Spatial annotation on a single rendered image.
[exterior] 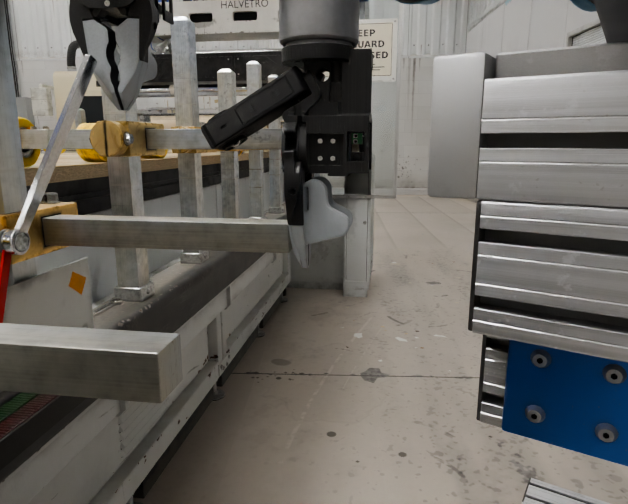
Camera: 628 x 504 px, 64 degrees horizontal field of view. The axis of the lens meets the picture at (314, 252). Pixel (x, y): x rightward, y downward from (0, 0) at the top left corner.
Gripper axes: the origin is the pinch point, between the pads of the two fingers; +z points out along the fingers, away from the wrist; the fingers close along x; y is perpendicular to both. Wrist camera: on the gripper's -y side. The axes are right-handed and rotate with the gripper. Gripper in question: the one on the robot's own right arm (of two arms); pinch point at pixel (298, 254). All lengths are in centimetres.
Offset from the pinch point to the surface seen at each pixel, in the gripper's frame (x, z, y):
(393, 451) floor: 91, 83, 12
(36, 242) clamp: -2.9, -1.0, -27.8
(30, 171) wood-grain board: 24, -7, -48
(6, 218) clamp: -6.6, -4.2, -27.9
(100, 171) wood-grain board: 43, -6, -48
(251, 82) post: 94, -28, -31
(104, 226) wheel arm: -1.7, -2.7, -20.6
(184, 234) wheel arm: -1.6, -2.1, -11.7
